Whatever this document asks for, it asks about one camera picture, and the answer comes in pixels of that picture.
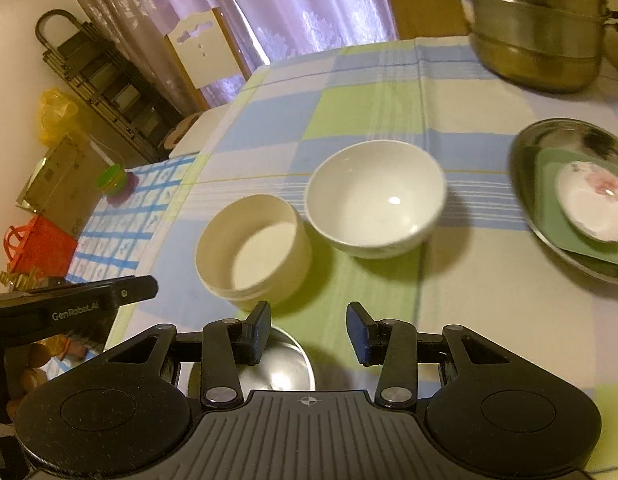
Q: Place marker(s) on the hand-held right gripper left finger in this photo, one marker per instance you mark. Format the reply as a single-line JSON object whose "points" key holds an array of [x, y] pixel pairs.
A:
{"points": [[263, 332]]}

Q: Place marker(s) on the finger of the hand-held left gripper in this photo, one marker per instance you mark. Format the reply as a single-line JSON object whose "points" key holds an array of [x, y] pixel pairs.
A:
{"points": [[136, 289]]}

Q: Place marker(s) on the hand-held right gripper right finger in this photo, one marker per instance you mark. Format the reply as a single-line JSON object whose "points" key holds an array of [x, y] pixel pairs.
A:
{"points": [[356, 332]]}

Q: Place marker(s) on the small stainless steel bowl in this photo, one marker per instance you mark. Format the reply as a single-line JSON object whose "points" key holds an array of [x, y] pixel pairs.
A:
{"points": [[284, 365]]}

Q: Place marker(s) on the cream round bowl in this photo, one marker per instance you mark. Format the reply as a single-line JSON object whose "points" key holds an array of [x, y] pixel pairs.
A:
{"points": [[254, 255]]}

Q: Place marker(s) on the white ceramic floral bowl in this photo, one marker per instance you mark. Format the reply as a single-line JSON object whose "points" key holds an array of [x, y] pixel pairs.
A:
{"points": [[374, 195]]}

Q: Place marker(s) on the green square plate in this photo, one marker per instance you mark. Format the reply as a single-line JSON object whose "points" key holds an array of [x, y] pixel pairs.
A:
{"points": [[546, 195]]}

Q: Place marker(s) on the large stainless steel basin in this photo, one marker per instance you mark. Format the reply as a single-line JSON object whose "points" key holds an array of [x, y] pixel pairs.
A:
{"points": [[526, 160]]}

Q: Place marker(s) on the small floral white dish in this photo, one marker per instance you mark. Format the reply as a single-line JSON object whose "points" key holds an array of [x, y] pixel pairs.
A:
{"points": [[594, 200]]}

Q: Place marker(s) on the person's left hand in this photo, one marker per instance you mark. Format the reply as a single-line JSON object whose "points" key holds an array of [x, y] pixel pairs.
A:
{"points": [[31, 357]]}

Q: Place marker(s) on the blue patterned white cloth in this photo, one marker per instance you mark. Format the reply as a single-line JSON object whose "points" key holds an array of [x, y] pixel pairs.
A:
{"points": [[114, 240]]}

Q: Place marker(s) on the checked pastel tablecloth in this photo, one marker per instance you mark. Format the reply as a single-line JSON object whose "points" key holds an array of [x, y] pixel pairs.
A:
{"points": [[389, 285]]}

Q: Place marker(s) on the red bag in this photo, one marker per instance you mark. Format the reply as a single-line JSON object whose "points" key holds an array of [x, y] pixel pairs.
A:
{"points": [[44, 245]]}

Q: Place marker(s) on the green and purple toy cup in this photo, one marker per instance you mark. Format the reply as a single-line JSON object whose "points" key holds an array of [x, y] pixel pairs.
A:
{"points": [[114, 182]]}

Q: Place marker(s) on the cardboard box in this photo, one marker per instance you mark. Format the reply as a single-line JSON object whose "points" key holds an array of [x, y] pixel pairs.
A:
{"points": [[59, 175]]}

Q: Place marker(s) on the yellow plastic bag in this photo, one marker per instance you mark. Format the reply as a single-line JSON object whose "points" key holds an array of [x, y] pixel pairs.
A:
{"points": [[56, 115]]}

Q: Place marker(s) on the black folding rack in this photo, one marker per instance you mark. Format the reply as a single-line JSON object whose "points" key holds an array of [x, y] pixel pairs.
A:
{"points": [[114, 95]]}

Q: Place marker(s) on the white wooden chair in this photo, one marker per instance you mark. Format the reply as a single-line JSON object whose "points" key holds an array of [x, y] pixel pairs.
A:
{"points": [[209, 55]]}

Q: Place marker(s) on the purple lace curtain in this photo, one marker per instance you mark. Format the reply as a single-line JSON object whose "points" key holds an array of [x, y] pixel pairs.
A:
{"points": [[289, 0]]}

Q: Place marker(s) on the stainless steel steamer pot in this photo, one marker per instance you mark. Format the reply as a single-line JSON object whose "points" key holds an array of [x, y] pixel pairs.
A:
{"points": [[539, 35]]}

